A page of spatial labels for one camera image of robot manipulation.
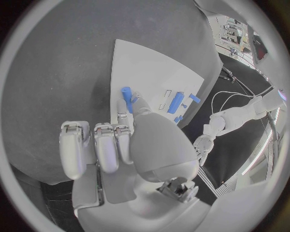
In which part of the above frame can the dark screen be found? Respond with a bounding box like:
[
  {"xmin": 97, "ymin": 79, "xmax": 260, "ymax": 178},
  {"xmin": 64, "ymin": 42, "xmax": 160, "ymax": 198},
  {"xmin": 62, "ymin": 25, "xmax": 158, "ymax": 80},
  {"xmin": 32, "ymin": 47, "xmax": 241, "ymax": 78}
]
[{"xmin": 250, "ymin": 31, "xmax": 270, "ymax": 65}]

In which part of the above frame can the cluttered desk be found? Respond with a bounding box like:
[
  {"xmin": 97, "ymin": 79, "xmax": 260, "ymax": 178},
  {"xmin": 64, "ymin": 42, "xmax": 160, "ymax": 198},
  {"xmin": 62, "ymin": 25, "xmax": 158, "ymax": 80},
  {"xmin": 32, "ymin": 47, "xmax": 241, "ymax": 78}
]
[{"xmin": 214, "ymin": 15, "xmax": 253, "ymax": 56}]

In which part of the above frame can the white task board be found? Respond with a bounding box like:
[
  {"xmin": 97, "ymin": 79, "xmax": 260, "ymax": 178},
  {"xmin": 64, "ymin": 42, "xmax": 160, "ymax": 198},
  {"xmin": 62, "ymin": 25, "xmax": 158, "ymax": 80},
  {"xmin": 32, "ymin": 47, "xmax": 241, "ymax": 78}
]
[{"xmin": 109, "ymin": 38, "xmax": 205, "ymax": 130}]

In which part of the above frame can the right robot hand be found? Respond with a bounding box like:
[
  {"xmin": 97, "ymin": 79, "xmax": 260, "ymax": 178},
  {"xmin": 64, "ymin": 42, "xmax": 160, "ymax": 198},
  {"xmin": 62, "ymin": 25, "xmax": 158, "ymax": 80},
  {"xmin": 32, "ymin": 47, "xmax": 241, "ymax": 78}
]
[{"xmin": 58, "ymin": 91, "xmax": 212, "ymax": 232}]

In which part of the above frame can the blue cylinder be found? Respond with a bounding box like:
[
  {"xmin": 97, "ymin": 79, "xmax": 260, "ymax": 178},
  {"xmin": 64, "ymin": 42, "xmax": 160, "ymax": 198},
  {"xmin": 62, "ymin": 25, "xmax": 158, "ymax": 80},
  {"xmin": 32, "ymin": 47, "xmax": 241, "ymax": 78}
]
[{"xmin": 120, "ymin": 86, "xmax": 135, "ymax": 114}]

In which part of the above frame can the long blue block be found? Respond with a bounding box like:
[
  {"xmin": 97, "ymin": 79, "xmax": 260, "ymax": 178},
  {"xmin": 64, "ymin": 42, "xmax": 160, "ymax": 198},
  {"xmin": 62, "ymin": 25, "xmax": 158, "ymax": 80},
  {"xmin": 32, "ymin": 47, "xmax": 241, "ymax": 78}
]
[{"xmin": 167, "ymin": 91, "xmax": 185, "ymax": 115}]

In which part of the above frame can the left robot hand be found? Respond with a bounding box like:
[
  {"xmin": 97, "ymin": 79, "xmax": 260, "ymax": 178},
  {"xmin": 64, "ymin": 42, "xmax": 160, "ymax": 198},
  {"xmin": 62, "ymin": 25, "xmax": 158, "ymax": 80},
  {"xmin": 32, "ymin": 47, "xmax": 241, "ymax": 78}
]
[{"xmin": 192, "ymin": 134, "xmax": 215, "ymax": 167}]

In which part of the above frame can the black cable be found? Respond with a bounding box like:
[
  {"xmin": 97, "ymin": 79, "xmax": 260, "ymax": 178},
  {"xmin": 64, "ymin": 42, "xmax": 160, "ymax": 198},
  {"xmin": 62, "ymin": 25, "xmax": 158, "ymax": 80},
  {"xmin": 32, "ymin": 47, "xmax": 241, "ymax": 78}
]
[{"xmin": 220, "ymin": 65, "xmax": 274, "ymax": 98}]

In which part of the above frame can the white cable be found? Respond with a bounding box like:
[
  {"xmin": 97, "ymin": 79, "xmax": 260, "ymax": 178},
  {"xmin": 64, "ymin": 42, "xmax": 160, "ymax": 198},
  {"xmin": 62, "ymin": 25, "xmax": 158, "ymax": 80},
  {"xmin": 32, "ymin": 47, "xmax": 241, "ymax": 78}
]
[{"xmin": 210, "ymin": 91, "xmax": 256, "ymax": 115}]

